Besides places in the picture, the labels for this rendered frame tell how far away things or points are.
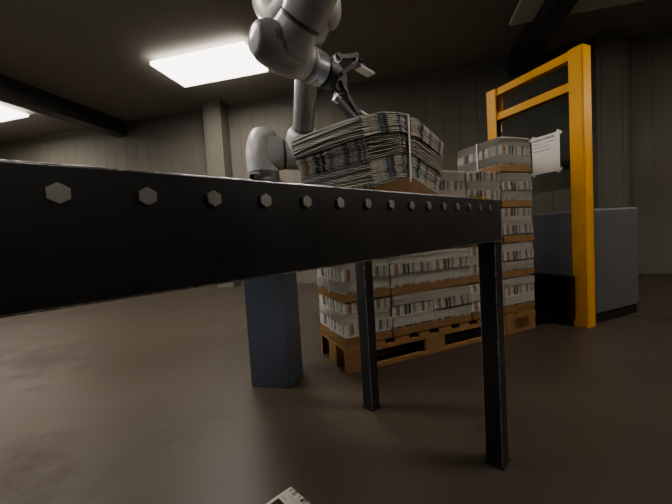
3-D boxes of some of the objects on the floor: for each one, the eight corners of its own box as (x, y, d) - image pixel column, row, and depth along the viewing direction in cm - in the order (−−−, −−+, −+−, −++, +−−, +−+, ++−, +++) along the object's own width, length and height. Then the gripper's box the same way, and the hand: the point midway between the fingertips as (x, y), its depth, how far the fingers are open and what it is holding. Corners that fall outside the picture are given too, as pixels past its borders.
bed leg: (491, 452, 104) (483, 240, 100) (510, 460, 100) (503, 240, 96) (483, 462, 100) (475, 242, 96) (503, 471, 96) (495, 241, 92)
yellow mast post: (493, 307, 285) (485, 92, 275) (500, 306, 289) (493, 94, 279) (502, 309, 277) (495, 88, 267) (510, 308, 280) (502, 89, 270)
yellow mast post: (573, 325, 225) (567, 50, 215) (581, 323, 228) (575, 52, 218) (587, 328, 216) (582, 42, 207) (596, 326, 220) (590, 45, 210)
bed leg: (370, 401, 140) (361, 244, 136) (381, 406, 136) (372, 244, 132) (361, 407, 136) (352, 245, 132) (372, 411, 132) (363, 245, 128)
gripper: (313, 31, 92) (363, 62, 107) (312, 120, 92) (362, 138, 107) (331, 18, 86) (381, 52, 101) (330, 112, 87) (380, 132, 102)
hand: (369, 95), depth 103 cm, fingers open, 14 cm apart
